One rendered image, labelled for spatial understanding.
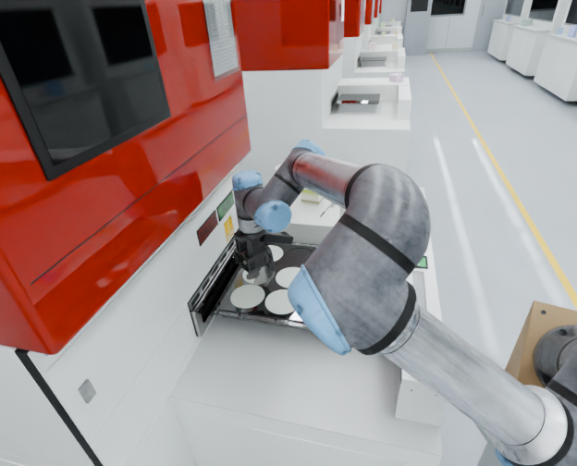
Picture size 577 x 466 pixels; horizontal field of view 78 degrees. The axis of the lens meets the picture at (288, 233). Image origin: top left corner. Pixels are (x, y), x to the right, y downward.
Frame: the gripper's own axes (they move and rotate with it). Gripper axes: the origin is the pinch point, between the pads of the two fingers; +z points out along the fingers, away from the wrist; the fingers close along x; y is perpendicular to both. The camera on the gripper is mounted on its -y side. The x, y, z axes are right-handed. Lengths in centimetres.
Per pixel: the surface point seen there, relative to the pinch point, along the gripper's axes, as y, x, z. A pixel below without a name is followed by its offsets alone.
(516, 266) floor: -193, 18, 91
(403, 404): 1.0, 49.1, 3.8
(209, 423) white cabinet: 32.1, 15.9, 17.1
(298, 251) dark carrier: -18.3, -6.0, 1.5
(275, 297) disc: 1.5, 6.0, 1.4
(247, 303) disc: 8.9, 2.6, 1.4
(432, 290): -25.9, 38.2, -4.6
